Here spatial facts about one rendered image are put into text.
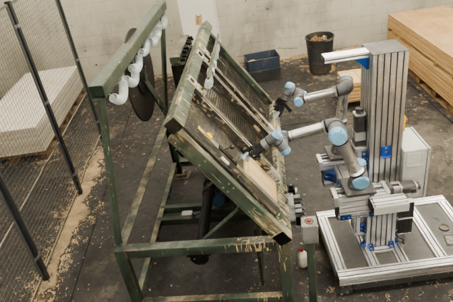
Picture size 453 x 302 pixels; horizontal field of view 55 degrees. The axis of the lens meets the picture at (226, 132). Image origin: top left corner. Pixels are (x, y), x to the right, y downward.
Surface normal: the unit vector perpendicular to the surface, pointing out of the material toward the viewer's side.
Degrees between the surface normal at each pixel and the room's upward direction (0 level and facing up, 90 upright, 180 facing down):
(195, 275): 0
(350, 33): 90
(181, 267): 0
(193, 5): 90
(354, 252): 0
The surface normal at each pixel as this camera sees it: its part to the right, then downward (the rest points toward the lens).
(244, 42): 0.05, 0.49
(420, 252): -0.14, -0.86
